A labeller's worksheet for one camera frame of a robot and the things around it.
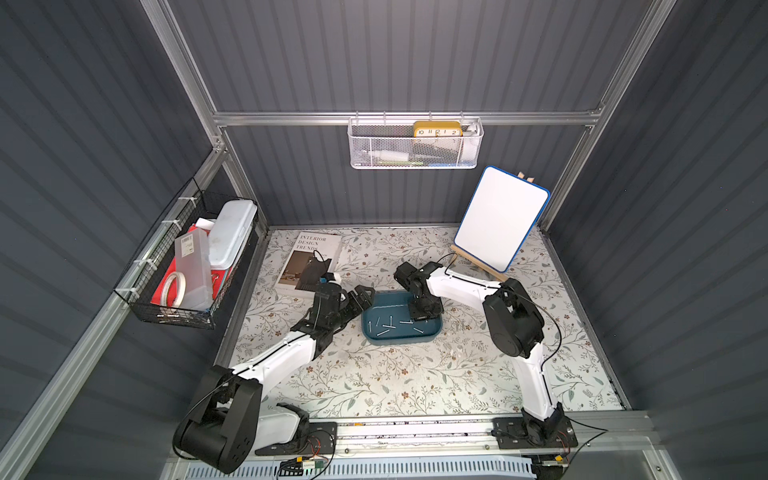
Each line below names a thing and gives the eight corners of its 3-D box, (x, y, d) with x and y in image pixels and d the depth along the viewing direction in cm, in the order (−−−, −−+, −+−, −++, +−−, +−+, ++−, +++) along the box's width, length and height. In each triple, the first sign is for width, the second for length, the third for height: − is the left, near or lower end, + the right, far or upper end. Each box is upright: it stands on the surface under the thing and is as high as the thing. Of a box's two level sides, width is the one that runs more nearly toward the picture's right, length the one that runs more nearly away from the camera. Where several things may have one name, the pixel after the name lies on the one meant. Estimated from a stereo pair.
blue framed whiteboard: (449, 257, 113) (466, 183, 87) (467, 239, 119) (489, 164, 93) (496, 288, 105) (532, 215, 78) (513, 266, 111) (552, 192, 84)
